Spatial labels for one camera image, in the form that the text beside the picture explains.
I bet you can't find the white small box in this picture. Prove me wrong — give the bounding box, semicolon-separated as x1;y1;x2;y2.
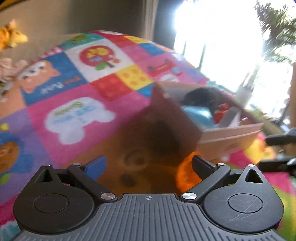
218;106;241;128

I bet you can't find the black plush toy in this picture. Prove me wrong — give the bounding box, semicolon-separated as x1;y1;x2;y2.
181;87;223;112

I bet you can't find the pink cardboard box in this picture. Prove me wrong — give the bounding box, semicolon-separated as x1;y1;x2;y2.
151;81;263;160

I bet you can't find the blue white snack bag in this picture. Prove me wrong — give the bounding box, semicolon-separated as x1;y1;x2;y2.
181;105;216;130

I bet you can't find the colourful cartoon play mat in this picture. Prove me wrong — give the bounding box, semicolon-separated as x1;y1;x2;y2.
1;31;295;240

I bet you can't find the yellow plush toy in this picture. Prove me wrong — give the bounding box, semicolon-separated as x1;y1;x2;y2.
0;19;28;51

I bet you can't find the red hooded doll figure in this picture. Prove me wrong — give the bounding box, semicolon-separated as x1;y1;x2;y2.
213;103;229;124

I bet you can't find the orange round toy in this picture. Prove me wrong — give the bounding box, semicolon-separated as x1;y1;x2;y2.
175;152;202;193

